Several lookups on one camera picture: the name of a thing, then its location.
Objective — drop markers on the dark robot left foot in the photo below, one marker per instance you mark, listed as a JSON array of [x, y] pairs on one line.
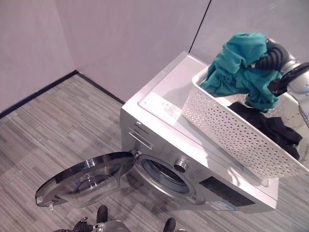
[[102, 213]]

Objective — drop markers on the black washer display panel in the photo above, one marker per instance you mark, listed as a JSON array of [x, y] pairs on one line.
[[224, 191]]

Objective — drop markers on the black baseboard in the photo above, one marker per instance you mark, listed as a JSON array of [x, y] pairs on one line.
[[48, 88]]

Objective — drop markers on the silver detergent drawer front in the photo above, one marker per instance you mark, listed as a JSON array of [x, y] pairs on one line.
[[141, 140]]

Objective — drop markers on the silver washer dial knob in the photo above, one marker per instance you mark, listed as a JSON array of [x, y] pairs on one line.
[[181, 166]]

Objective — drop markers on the dark robot right foot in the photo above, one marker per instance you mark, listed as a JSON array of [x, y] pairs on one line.
[[170, 225]]

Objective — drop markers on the black garment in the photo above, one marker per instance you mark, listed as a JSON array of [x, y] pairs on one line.
[[272, 128]]

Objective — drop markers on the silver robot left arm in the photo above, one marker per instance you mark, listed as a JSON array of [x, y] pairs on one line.
[[109, 226]]

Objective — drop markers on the white perforated laundry basket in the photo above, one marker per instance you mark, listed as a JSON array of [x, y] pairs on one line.
[[231, 135]]

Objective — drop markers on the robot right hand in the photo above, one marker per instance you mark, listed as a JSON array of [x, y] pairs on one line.
[[275, 56]]

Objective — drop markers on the round glass washer door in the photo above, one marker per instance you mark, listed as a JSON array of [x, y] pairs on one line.
[[82, 178]]

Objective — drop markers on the black wall seam strip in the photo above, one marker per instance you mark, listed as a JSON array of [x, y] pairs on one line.
[[200, 25]]

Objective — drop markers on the dark robot foot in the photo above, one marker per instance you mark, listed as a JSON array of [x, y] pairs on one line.
[[102, 213], [170, 225]]

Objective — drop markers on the silver front-load washing machine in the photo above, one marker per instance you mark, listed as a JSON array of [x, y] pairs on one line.
[[154, 96]]

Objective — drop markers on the white instruction sticker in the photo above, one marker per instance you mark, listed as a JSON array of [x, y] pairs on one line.
[[161, 105]]

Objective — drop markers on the teal garment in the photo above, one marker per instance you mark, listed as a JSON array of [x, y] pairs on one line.
[[236, 67]]

